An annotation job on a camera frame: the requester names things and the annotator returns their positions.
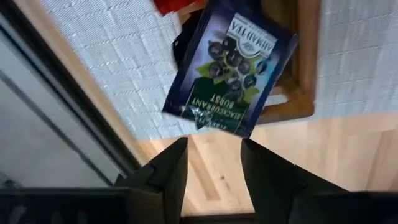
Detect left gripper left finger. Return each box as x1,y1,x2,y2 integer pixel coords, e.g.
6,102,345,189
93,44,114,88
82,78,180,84
0,136,189,224

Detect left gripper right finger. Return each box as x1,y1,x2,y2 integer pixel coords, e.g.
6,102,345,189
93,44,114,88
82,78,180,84
241,138,398,224

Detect foil packets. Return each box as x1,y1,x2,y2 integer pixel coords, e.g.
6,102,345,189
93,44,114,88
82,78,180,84
161,0,300,139

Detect purple blackcurrant tea packet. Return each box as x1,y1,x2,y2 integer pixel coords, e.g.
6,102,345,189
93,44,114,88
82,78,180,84
172,9,203,69

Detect red strawberry tea packet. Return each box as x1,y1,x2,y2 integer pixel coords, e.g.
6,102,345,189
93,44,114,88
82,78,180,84
153,0,208,16

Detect wooden three-compartment tray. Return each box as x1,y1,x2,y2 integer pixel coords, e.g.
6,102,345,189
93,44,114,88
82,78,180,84
174,0,322,125

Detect grey woven placemat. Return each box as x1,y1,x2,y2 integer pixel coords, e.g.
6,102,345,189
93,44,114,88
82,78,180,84
37,0,398,142

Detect black metal table frame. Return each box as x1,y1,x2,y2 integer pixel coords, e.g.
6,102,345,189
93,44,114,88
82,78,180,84
0,0,142,187

